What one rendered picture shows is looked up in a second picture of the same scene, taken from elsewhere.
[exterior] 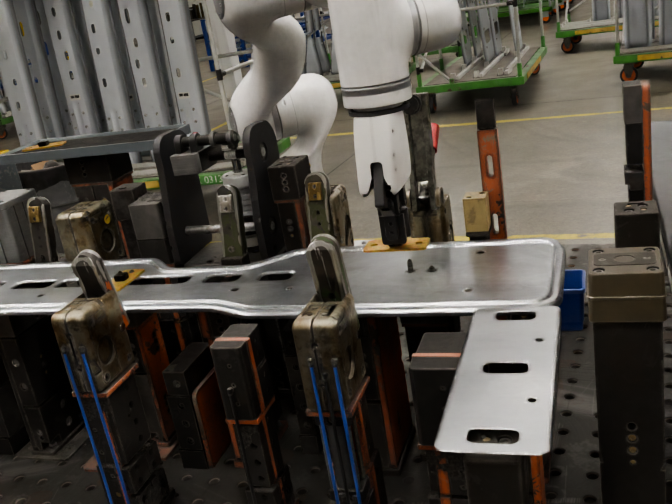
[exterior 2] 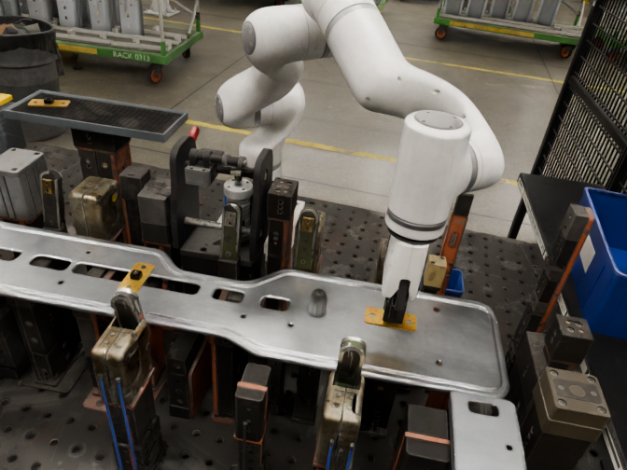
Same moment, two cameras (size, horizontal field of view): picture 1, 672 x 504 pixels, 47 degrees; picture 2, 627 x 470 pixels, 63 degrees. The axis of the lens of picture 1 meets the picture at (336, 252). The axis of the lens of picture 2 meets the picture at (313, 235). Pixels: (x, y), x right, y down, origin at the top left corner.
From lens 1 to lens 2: 0.49 m
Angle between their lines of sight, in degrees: 19
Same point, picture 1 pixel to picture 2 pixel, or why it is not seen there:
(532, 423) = not seen: outside the picture
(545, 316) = (506, 414)
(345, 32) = (415, 179)
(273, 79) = (269, 93)
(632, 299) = (579, 427)
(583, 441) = not seen: hidden behind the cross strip
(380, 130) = (418, 257)
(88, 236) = (99, 216)
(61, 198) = (19, 62)
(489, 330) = (467, 425)
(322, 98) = (296, 103)
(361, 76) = (417, 215)
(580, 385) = not seen: hidden behind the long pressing
